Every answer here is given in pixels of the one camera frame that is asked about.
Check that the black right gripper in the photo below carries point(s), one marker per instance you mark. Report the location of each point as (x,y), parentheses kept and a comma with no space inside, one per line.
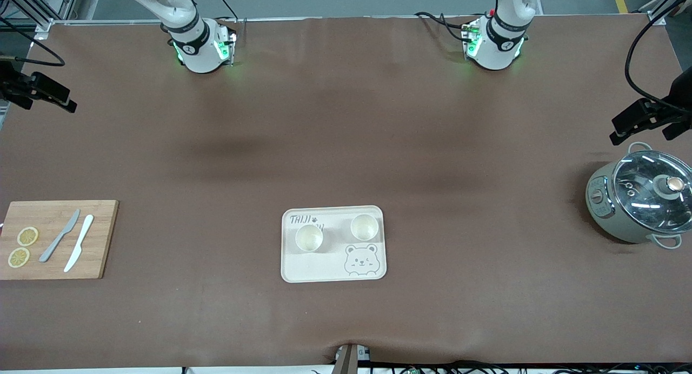
(12,85)

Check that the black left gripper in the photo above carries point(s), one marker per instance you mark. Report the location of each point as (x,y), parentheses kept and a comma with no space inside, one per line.
(682,94)

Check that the white plastic cup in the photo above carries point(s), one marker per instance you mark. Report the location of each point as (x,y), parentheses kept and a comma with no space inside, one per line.
(364,227)
(309,238)

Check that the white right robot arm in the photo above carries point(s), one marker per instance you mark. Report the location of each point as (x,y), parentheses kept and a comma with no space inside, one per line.
(194,44)

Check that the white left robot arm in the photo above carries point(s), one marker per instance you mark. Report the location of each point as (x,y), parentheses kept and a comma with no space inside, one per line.
(497,44)

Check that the glass cooker lid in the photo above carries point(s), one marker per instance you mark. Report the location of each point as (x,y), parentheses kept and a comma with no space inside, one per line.
(643,201)

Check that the sage green electric cooker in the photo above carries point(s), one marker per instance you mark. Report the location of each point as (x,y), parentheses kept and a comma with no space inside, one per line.
(603,212)

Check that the yellow lemon slice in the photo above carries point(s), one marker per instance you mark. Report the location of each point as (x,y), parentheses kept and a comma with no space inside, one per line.
(27,236)
(19,257)

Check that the grey plastic knife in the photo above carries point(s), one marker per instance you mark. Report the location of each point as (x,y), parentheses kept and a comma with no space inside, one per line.
(59,236)

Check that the white plastic knife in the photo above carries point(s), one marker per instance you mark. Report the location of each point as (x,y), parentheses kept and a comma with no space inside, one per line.
(81,239)

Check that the bamboo cutting board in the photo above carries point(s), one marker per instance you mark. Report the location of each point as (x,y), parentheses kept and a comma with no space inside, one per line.
(54,266)

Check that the brown table mat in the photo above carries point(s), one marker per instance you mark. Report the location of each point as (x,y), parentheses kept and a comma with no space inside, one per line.
(346,147)

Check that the white bear print tray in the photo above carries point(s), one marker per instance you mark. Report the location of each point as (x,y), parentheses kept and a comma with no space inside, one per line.
(324,266)

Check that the aluminium frame profile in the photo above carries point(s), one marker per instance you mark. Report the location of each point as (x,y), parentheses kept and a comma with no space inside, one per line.
(662,6)
(32,6)

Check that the aluminium camera post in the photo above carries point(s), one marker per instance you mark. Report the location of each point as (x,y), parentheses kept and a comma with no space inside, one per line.
(348,360)

